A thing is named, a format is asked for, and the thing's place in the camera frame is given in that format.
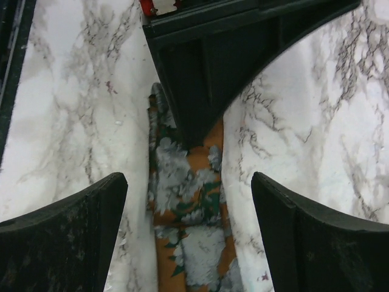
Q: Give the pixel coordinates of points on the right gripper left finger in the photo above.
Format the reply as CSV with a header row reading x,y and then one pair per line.
x,y
67,245

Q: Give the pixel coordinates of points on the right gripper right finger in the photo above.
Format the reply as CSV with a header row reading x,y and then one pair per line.
x,y
311,247

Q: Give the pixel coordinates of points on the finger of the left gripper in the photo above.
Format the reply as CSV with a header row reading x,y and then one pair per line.
x,y
206,52

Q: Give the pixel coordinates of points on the orange floral tie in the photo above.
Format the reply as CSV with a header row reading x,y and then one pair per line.
x,y
194,243

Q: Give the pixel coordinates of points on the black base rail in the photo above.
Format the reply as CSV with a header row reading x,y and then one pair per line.
x,y
16,21

